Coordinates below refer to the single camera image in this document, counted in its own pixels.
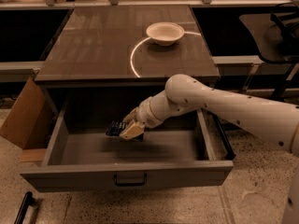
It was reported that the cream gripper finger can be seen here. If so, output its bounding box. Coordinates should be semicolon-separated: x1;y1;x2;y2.
122;107;138;123
120;119;145;140

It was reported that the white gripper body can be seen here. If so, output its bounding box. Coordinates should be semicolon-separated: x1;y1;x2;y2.
136;98;162;129

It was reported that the dark blue snack bar wrapper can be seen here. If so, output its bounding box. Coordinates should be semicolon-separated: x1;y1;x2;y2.
106;120;144;141

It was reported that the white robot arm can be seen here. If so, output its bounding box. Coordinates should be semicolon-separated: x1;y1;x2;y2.
121;74;299;157

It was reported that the open grey top drawer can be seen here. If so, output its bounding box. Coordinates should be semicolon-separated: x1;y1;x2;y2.
21;102;234;192

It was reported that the grey cabinet with glossy top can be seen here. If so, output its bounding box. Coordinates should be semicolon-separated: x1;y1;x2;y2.
36;5;220;120

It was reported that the white paper bowl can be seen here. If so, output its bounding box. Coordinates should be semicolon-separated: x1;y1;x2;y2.
146;22;184;46

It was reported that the brown cardboard box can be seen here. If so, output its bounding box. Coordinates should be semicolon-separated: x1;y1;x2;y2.
0;77;54;149

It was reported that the black drawer handle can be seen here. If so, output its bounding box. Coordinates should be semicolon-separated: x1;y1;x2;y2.
113;174;148;187

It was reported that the black bar handle on floor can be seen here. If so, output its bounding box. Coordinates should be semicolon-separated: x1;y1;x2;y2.
14;191;36;224

